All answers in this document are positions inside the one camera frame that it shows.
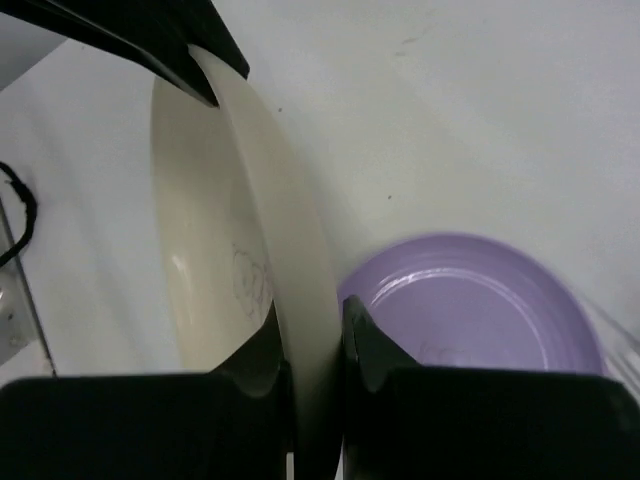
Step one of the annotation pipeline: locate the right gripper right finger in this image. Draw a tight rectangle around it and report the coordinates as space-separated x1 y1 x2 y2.
343 296 639 479

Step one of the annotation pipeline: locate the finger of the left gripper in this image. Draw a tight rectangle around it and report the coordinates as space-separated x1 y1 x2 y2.
1 0 218 107
150 0 250 79

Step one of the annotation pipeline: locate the cream plate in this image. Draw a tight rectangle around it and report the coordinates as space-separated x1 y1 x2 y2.
151 46 342 479

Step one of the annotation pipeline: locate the black base cable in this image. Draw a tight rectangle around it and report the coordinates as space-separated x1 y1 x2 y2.
0 160 39 267

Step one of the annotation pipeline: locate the purple plate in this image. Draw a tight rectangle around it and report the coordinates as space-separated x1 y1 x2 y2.
338 233 607 375

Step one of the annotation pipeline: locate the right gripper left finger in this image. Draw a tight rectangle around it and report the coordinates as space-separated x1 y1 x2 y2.
1 313 291 479

